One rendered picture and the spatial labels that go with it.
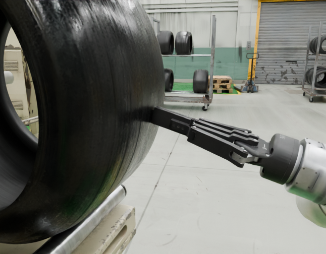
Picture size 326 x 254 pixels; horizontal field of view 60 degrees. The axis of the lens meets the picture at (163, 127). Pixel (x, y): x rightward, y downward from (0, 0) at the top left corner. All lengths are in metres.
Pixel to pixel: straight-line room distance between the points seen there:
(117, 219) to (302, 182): 0.41
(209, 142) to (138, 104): 0.12
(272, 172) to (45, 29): 0.36
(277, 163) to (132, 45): 0.27
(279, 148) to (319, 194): 0.08
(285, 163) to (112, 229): 0.39
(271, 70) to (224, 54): 1.95
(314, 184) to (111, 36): 0.34
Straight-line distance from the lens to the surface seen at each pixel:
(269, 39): 11.85
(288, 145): 0.45
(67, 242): 0.55
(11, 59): 5.27
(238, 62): 11.66
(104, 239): 0.63
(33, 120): 1.12
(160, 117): 0.48
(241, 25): 11.70
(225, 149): 0.43
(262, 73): 11.84
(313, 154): 0.45
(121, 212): 0.70
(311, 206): 0.60
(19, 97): 5.28
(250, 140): 0.45
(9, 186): 0.77
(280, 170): 0.45
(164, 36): 6.09
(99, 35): 0.37
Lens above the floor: 1.23
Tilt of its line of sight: 15 degrees down
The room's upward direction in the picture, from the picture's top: straight up
